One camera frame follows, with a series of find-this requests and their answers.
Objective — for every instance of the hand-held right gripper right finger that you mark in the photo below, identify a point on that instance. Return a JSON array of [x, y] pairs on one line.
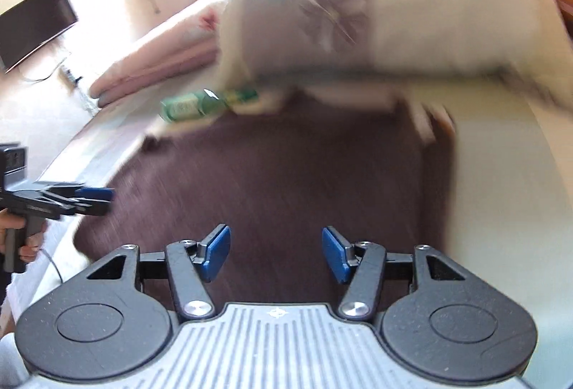
[[335, 255]]

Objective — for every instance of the white power strip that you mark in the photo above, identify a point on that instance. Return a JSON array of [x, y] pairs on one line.
[[71, 76]]

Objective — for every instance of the brown fuzzy sweater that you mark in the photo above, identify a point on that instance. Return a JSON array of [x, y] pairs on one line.
[[291, 174]]

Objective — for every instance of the wall television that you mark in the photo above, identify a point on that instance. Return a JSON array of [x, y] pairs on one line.
[[36, 26]]

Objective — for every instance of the person's leg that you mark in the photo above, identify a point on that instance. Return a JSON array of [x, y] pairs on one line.
[[9, 362]]

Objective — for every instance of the floral pillow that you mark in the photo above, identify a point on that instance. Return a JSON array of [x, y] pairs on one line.
[[425, 13]]

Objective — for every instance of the green glass bottle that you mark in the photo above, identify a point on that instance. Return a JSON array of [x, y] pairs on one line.
[[183, 108]]

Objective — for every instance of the person's left hand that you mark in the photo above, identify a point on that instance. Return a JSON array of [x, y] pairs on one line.
[[36, 243]]

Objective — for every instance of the folded pink floral quilt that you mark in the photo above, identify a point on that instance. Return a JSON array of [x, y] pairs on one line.
[[152, 62]]

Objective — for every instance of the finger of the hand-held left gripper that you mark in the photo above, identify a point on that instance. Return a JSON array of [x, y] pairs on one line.
[[96, 195], [85, 210]]

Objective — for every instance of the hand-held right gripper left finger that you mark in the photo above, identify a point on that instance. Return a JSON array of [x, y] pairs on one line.
[[217, 254]]

